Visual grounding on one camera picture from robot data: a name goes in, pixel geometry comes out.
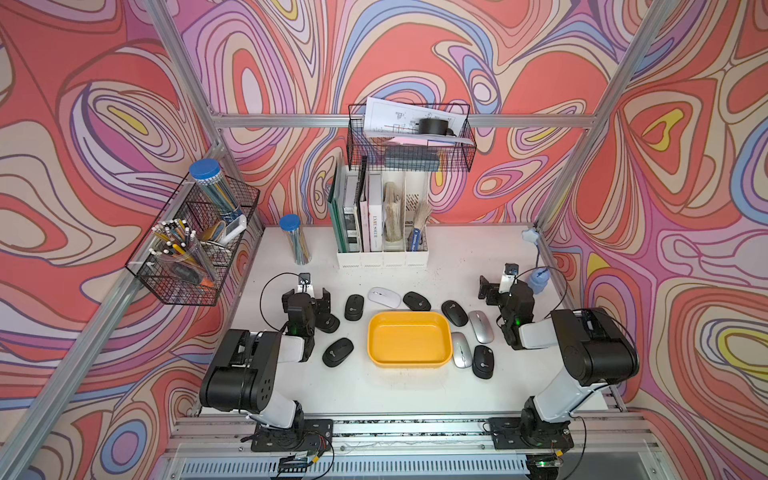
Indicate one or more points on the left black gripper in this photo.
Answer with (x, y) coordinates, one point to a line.
(320, 305)

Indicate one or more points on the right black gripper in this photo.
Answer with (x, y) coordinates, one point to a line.
(492, 291)

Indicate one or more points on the silver mouse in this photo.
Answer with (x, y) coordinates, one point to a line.
(462, 352)
(481, 326)

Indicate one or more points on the black mouse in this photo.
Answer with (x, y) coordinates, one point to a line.
(454, 313)
(336, 353)
(416, 302)
(327, 323)
(483, 362)
(354, 307)

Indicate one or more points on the white mouse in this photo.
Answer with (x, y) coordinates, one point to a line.
(384, 297)

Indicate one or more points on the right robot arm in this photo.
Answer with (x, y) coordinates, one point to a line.
(595, 354)

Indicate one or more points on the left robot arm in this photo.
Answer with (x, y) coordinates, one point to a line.
(242, 377)

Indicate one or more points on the silver mouse beside tray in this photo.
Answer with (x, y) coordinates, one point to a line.
(462, 352)

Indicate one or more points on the yellow plastic storage tray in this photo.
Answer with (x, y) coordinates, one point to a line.
(409, 339)

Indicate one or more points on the small blue desk lamp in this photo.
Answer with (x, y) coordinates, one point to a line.
(539, 275)

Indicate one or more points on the blue lid pencil tube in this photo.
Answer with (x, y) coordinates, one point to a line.
(291, 225)

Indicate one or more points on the green book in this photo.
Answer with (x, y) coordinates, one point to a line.
(335, 201)

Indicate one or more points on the white file organizer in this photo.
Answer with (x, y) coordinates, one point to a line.
(405, 243)

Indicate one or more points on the clear pen cup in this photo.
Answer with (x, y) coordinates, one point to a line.
(181, 253)

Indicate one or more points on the white book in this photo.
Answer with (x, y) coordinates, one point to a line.
(375, 212)

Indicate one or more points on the blue lid tube in basket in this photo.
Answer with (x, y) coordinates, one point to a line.
(212, 181)

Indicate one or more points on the black tape roll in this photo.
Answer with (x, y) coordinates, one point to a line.
(434, 127)

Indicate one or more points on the white paper sheets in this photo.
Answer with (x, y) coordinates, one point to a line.
(387, 119)

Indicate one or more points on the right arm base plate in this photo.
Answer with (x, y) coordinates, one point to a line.
(517, 433)

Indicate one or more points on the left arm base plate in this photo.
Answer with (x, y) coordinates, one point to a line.
(312, 435)

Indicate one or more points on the black wire basket left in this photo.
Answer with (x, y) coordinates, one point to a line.
(188, 202)

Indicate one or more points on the black wire basket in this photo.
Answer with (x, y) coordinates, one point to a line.
(379, 154)
(188, 202)

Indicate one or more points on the black wire basket back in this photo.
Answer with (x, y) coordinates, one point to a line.
(379, 154)

